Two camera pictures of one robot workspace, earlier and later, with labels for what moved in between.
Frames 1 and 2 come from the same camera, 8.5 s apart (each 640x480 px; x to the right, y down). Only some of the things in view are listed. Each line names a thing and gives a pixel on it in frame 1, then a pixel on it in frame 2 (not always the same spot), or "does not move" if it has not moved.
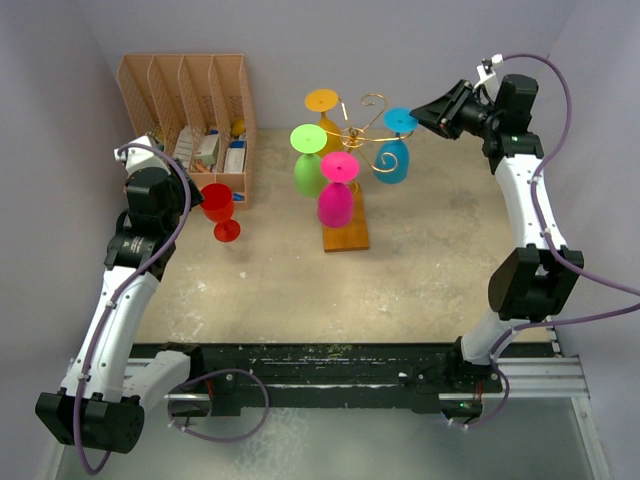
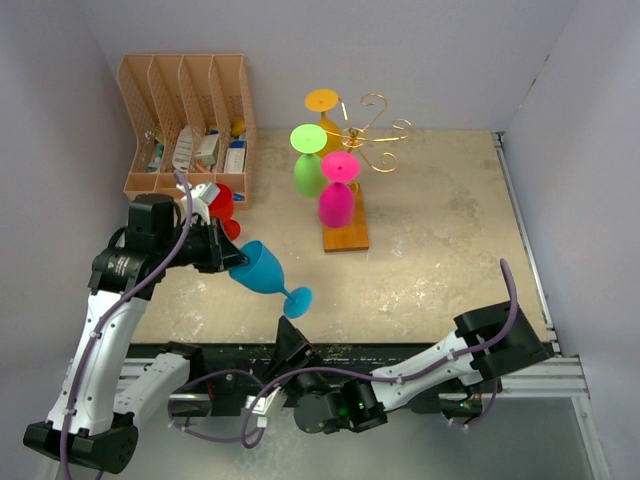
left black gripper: x=177 y=184 to x=225 y=257
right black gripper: x=441 y=115 to x=290 y=340
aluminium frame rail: x=556 y=377 does not move
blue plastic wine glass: x=392 y=157 to x=264 y=272
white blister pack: x=184 y=146 does not move
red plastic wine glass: x=218 y=204 does not move
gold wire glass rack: x=352 y=137 does not move
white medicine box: x=207 y=148 does not move
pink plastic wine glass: x=335 y=202 does not move
